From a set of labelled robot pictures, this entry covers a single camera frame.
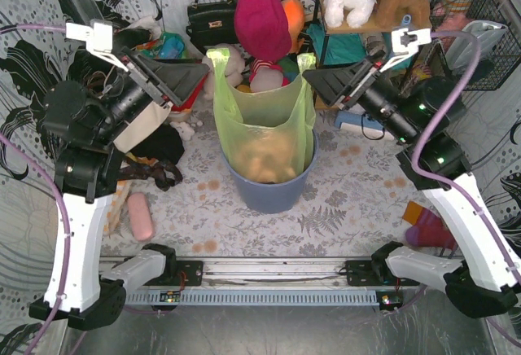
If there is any blue trash bin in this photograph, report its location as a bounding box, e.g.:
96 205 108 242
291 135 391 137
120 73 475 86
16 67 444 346
221 129 319 214

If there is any magenta cloth bag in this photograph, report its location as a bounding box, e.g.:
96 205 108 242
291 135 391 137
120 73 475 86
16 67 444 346
234 0 291 62

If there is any black hat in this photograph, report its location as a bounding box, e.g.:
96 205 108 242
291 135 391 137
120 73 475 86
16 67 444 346
112 28 152 51

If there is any yellow plush duck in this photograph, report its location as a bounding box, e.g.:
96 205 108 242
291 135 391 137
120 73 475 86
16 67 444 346
411 63 432 85

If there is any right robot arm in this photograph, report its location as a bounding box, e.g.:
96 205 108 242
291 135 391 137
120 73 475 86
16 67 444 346
304 59 520 318

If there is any wooden shelf rack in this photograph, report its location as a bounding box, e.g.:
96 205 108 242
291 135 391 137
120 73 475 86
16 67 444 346
313 0 435 112

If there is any black wire basket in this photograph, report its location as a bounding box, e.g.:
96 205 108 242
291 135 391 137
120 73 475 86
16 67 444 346
431 0 520 91

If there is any grey patterned sneaker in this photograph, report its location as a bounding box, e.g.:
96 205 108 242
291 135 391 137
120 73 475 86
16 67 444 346
360 33 387 56

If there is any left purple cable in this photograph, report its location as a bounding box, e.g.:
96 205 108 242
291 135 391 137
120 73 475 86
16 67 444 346
0 23 180 355

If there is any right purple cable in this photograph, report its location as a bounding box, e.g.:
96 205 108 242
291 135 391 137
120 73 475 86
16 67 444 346
410 31 521 344

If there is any black leather handbag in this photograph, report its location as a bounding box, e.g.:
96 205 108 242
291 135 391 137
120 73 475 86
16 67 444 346
186 0 239 53

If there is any pink cylinder toy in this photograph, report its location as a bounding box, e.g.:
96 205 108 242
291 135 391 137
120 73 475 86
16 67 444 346
127 193 154 242

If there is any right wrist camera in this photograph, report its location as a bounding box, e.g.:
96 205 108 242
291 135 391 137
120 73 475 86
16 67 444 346
379 27 431 72

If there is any cream plush sheep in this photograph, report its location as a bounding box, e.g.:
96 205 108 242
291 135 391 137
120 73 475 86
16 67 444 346
202 43 246 100

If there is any pink plush doll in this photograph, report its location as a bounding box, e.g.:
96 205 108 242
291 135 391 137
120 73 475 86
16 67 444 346
249 59 290 93

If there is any purple cable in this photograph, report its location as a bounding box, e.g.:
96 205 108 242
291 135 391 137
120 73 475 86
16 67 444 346
0 23 180 355
410 31 521 344

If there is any crumpled brown paper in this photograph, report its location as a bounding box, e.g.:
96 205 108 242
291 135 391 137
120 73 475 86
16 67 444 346
230 133 303 184

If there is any blue handled mop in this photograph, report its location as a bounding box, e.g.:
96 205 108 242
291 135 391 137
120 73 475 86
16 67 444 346
335 33 395 141

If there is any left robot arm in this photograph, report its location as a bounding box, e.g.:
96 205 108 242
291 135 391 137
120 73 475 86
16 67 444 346
29 48 209 331

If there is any silver foil pouch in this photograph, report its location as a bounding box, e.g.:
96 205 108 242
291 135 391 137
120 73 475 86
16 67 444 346
445 20 508 70

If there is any teal cloth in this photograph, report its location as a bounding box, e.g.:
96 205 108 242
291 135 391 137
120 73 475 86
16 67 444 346
305 23 414 73

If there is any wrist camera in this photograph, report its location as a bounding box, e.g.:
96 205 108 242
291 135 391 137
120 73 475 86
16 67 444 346
65 20 129 72
379 27 431 72

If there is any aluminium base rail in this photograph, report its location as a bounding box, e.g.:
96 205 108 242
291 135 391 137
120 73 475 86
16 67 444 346
60 255 493 307

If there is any orange checkered towel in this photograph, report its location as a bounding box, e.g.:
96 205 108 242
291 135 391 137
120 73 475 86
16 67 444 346
103 180 132 234

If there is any green trash bag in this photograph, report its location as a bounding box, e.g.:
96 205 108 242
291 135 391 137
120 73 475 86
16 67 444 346
207 48 316 173

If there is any orange plush toy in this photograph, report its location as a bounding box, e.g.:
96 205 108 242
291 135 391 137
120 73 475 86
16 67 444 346
282 0 305 54

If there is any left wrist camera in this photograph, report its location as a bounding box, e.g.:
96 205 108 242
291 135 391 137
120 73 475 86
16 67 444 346
65 20 129 72

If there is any brown patterned strap bag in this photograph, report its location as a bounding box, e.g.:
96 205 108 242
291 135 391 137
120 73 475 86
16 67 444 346
117 157 183 191

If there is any cream canvas tote bag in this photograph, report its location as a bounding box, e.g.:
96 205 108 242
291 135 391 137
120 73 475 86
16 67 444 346
113 102 173 153

